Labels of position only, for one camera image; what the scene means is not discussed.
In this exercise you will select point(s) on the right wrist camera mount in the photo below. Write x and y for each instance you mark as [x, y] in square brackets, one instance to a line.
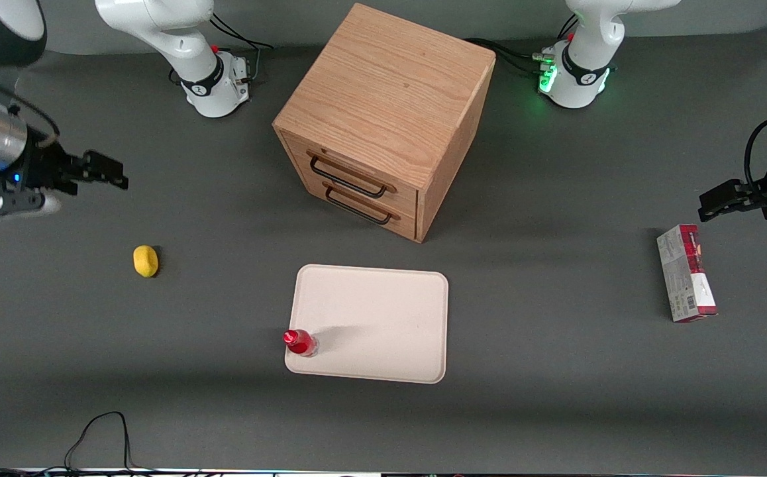
[12, 204]

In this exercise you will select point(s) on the cream rectangular tray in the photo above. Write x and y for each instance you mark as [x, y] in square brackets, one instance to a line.
[377, 318]

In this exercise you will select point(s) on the grey and red carton box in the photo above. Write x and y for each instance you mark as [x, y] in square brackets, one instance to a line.
[685, 275]

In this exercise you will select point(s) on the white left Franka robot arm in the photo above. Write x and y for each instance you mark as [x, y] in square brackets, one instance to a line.
[582, 73]

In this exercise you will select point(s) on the red coke bottle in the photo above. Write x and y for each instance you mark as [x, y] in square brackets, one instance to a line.
[299, 342]

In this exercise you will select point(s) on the wooden two-drawer cabinet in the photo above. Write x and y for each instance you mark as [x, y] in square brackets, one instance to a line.
[390, 99]

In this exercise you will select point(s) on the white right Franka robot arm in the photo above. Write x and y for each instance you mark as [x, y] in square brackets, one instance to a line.
[178, 40]

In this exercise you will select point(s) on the yellow lemon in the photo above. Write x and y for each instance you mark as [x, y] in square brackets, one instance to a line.
[145, 260]

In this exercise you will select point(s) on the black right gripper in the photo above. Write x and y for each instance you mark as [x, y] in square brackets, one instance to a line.
[40, 169]

